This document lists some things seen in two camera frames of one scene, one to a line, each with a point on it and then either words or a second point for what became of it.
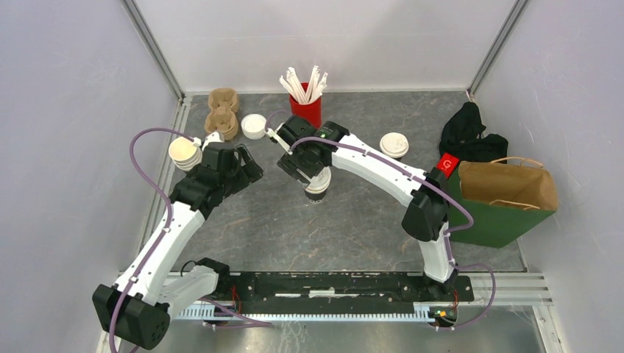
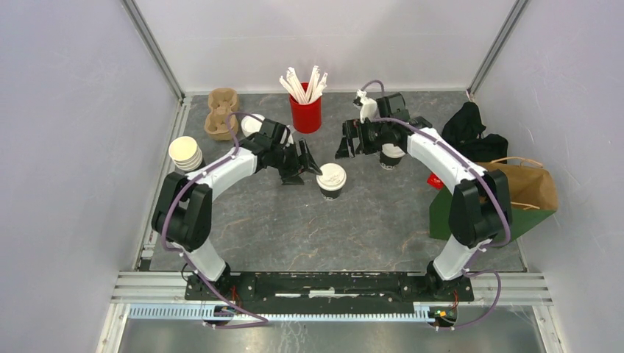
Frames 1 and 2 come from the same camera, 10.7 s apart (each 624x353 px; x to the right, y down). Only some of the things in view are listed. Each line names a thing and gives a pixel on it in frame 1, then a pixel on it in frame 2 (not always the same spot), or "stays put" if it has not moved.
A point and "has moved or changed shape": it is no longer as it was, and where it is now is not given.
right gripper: x=290 y=164 to x=354 y=129
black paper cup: x=316 y=197 to x=330 y=195
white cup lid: x=320 y=182 has moved or changed shape
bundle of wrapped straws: x=316 y=86 stays put
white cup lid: x=394 y=145 stays put
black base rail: x=338 y=293 stays put
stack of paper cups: x=185 y=154 stays put
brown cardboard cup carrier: x=222 y=116 stays put
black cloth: x=461 y=137 stays put
